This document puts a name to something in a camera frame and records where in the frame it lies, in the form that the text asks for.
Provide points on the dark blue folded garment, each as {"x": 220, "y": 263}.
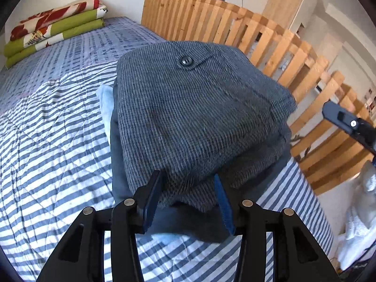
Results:
{"x": 119, "y": 167}

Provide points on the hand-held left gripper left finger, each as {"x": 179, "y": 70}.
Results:
{"x": 152, "y": 199}

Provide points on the blue white striped quilt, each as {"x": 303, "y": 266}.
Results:
{"x": 53, "y": 123}

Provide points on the white statue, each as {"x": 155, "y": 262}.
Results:
{"x": 361, "y": 226}

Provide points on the plain green folded blanket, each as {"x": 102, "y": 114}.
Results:
{"x": 73, "y": 30}

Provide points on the grey woven pants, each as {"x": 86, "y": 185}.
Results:
{"x": 191, "y": 108}

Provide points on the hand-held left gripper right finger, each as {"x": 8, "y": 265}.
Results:
{"x": 224, "y": 205}

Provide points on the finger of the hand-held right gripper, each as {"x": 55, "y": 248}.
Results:
{"x": 346, "y": 122}

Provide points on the wooden slatted railing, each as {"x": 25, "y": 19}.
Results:
{"x": 182, "y": 17}

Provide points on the green floral-edged folded blanket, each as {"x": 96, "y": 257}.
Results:
{"x": 73, "y": 20}

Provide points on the light blue cloth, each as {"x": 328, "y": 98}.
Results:
{"x": 105, "y": 100}

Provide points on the red floral folded blanket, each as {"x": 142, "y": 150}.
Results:
{"x": 58, "y": 13}

